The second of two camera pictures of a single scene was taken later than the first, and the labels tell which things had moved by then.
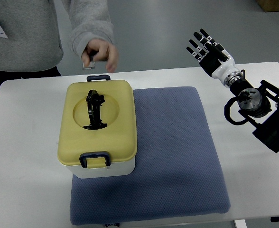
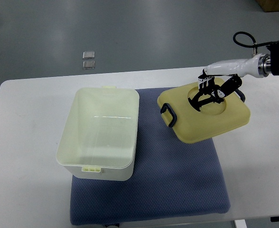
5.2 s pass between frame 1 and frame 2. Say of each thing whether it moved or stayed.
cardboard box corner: stayed
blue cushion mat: stayed
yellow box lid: moved
